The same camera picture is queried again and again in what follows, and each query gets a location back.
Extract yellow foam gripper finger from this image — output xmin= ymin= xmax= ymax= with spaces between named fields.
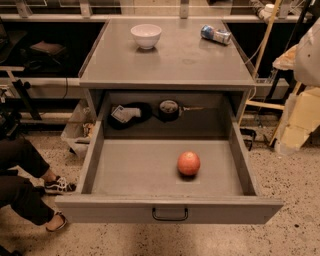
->
xmin=275 ymin=87 xmax=320 ymax=155

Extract red apple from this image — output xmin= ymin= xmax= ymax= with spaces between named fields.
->
xmin=177 ymin=151 xmax=201 ymax=176

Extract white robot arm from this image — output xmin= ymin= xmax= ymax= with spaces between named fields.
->
xmin=273 ymin=18 xmax=320 ymax=155

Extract grey counter cabinet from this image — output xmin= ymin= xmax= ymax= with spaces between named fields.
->
xmin=80 ymin=18 xmax=255 ymax=140

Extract open grey top drawer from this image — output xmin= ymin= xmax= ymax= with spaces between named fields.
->
xmin=56 ymin=122 xmax=283 ymax=224

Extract crushed blue soda can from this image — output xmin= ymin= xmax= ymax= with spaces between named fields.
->
xmin=200 ymin=25 xmax=231 ymax=45

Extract white ceramic bowl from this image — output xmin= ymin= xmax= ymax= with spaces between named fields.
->
xmin=130 ymin=24 xmax=162 ymax=49

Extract clear plastic bag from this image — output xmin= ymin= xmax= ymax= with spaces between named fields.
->
xmin=61 ymin=99 xmax=95 ymax=158

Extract black white sneaker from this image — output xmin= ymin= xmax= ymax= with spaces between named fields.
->
xmin=44 ymin=176 xmax=76 ymax=195

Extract seated person dark trousers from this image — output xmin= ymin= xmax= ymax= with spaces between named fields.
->
xmin=0 ymin=138 xmax=57 ymax=225

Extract wooden frame stand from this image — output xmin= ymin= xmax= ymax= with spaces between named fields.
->
xmin=238 ymin=0 xmax=303 ymax=148

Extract black drawer handle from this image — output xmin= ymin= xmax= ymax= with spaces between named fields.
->
xmin=152 ymin=208 xmax=189 ymax=222

